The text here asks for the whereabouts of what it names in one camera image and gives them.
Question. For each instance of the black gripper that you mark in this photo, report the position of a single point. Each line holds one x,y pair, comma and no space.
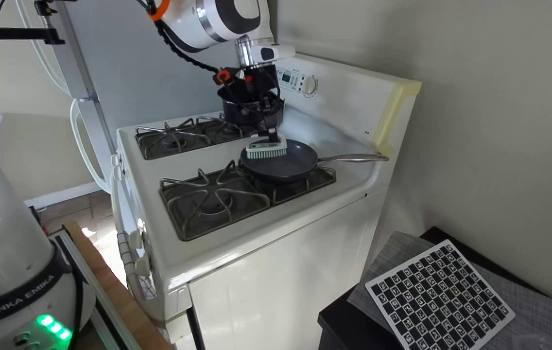
258,88

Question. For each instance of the white green scrub brush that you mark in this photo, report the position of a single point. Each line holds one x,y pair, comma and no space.
266,150

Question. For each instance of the dark grey frying pan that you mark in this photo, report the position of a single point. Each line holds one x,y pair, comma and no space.
295,166

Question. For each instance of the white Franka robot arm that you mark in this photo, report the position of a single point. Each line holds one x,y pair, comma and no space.
210,22

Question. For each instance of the black grate under pan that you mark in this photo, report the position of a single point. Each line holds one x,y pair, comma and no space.
218,201

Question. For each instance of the black saucepan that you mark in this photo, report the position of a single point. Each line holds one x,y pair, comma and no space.
239,117

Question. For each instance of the black cloth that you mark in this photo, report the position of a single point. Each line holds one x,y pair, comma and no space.
231,96

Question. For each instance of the round white stove dial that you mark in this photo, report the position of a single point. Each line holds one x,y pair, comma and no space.
311,84

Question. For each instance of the black grate under pot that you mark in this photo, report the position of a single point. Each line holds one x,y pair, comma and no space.
171,138

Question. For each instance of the white gas stove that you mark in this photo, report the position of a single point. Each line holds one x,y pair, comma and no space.
276,273

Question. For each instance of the white refrigerator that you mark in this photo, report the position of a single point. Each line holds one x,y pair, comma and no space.
113,64

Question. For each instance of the checked dish towel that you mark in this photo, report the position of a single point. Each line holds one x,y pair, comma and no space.
136,265

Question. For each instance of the black low table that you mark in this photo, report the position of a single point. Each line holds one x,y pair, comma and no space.
340,323

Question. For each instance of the wooden board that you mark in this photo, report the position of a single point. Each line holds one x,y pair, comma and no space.
113,292

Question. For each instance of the checkered calibration board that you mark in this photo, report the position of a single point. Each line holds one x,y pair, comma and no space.
437,298

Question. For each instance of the black pole with orange tape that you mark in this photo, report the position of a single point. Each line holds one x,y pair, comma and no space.
15,31

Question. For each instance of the grey foam mat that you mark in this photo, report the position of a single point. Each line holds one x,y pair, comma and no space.
548,323

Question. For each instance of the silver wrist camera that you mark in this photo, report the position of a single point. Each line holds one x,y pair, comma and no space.
276,53

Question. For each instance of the metal robot mounting frame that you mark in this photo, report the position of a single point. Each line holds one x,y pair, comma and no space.
103,331

